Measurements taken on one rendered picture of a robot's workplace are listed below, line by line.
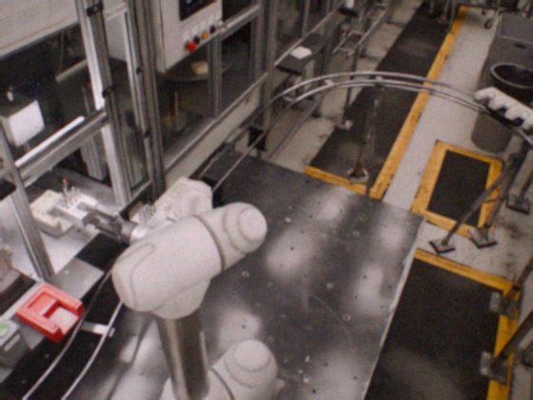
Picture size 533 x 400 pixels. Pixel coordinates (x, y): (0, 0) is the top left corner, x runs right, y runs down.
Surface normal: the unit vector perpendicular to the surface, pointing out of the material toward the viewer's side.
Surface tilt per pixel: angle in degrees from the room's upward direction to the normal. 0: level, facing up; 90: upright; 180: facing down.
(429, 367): 0
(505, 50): 91
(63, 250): 0
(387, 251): 0
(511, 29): 89
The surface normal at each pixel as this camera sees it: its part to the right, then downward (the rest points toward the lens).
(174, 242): 0.11, -0.65
